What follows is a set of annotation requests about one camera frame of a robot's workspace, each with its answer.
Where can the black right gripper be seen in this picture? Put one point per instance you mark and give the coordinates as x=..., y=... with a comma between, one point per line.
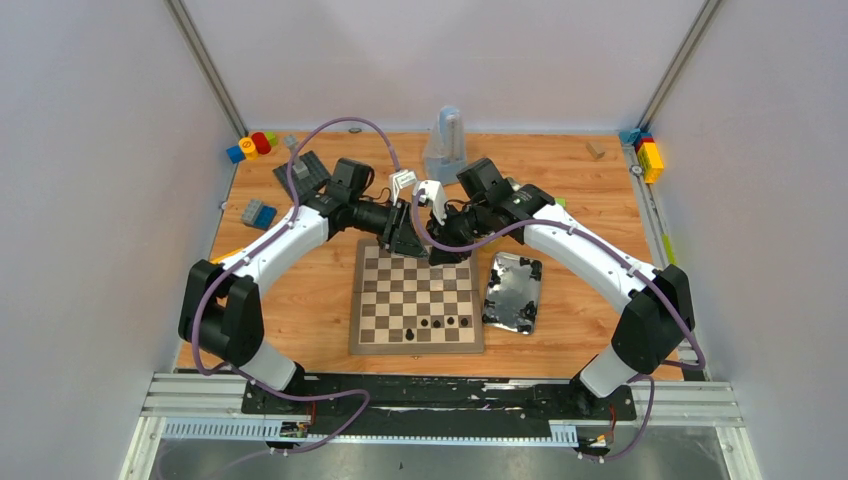
x=443, y=234

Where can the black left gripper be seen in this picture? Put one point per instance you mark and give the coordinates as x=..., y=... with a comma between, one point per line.
x=398, y=228

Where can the wooden chess board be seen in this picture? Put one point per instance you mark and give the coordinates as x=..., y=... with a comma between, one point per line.
x=393, y=293

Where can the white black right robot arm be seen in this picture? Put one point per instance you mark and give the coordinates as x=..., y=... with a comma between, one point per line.
x=654, y=304

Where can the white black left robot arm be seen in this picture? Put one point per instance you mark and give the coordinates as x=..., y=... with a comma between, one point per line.
x=222, y=313

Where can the silver tin lid black pieces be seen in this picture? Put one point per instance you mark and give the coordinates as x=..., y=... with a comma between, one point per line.
x=513, y=293

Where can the blue metronome in plastic bag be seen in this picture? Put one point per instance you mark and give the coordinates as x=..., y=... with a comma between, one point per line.
x=445, y=153

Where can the dark grey lego plate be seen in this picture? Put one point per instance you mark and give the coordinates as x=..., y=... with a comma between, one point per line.
x=309, y=175

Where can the grey blue lego brick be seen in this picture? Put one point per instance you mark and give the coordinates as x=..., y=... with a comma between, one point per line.
x=258, y=215

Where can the red round toy block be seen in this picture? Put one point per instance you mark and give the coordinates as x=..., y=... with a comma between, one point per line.
x=261, y=143

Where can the yellow round toy block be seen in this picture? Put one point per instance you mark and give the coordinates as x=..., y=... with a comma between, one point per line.
x=248, y=148

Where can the blue toy block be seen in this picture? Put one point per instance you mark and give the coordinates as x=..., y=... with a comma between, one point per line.
x=235, y=154

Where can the orange toy block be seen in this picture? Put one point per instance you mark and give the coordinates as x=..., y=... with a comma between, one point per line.
x=220, y=259

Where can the small wooden block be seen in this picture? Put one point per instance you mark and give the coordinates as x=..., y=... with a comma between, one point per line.
x=595, y=150

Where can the stacked colourful blocks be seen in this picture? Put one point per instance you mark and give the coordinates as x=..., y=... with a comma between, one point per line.
x=647, y=152

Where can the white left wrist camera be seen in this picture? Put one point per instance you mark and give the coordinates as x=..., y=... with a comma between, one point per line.
x=400, y=180

